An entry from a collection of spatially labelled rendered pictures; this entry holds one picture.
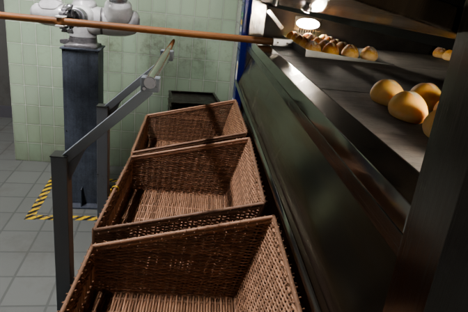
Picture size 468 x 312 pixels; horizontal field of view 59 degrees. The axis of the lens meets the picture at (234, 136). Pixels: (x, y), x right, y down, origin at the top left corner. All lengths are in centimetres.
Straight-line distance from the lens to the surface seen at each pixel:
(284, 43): 191
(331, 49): 172
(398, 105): 88
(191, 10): 310
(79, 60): 260
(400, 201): 53
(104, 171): 166
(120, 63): 320
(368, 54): 177
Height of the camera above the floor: 138
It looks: 19 degrees down
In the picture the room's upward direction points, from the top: 6 degrees clockwise
